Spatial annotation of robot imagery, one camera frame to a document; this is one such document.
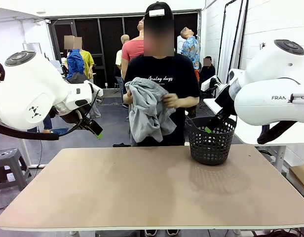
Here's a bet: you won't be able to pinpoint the grey framed board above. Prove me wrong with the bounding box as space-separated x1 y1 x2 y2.
22 42 43 54

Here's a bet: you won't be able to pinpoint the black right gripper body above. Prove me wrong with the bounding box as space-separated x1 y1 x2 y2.
214 83 238 117

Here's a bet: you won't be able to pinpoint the person's left forearm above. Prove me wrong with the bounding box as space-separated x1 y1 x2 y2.
178 95 200 110

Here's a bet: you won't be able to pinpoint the person in black t-shirt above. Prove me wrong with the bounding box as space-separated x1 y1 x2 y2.
123 14 201 147

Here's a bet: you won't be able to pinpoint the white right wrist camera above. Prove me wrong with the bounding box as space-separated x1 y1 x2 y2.
200 75 229 93

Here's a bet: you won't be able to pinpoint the grey plastic stool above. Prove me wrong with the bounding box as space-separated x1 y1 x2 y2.
0 148 32 197

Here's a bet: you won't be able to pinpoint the person's left hand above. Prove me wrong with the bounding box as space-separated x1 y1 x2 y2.
160 93 180 110

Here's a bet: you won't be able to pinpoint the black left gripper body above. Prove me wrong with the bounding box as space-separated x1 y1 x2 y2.
59 108 93 129

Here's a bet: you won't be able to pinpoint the black perforated plastic basket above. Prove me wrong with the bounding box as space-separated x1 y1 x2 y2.
186 116 238 165

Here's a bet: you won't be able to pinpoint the brown cardboard box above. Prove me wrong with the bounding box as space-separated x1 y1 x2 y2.
289 164 304 196

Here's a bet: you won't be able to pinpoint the grey training pants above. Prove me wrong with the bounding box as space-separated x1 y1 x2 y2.
124 77 177 143

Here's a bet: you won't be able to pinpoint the seated person in black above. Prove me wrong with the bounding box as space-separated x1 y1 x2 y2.
199 56 216 85

